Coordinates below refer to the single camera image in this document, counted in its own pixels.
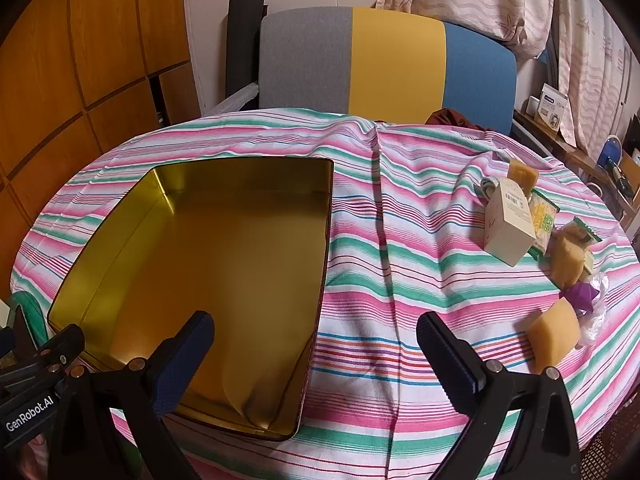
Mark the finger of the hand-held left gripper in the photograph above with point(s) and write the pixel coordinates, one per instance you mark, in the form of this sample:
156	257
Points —
62	347
20	335

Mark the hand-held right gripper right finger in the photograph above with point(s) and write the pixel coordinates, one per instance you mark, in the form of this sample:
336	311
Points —
450	365

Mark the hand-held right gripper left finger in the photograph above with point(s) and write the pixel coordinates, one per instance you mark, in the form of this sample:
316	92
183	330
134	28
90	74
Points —
185	360

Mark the yellow sponge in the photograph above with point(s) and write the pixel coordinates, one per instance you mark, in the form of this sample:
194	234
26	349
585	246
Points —
552	335
522	172
567	260

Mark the gold metal tin box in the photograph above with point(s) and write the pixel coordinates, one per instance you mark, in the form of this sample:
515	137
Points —
225	260

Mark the cream carton box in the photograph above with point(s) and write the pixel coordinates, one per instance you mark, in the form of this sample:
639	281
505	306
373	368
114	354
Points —
507	230

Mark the purple candy packet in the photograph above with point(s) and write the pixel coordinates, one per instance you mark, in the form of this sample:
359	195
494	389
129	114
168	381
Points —
582	296

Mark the clear plastic bag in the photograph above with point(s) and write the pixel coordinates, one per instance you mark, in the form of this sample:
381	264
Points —
597	327

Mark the green yellow snack packet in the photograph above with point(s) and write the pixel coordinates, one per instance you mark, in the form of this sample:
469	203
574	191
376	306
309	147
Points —
542	220
582	232

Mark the pink green striped tablecloth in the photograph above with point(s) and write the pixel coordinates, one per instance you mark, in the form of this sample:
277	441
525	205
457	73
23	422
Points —
400	235

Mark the wooden shelf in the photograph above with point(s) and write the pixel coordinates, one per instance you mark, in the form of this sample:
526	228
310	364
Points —
575	152

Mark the dark red cloth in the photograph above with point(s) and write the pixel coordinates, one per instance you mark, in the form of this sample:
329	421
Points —
452	117

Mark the dark bottle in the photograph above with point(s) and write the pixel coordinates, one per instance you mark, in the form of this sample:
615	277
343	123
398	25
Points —
617	175

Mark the blue bag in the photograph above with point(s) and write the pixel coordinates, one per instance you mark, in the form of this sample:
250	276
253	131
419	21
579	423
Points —
610	152

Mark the white printed box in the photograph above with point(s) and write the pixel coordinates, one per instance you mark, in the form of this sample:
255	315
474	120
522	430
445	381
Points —
550	107

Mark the wooden cabinet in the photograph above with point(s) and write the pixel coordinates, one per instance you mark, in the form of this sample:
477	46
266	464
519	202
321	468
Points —
75	60

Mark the grey yellow blue chair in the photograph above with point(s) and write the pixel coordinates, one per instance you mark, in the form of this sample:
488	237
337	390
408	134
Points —
400	60

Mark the black rolled mat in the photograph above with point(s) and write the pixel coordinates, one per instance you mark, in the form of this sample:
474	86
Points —
242	50

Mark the pale patterned curtain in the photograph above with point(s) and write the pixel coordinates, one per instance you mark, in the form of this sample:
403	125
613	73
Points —
595	60

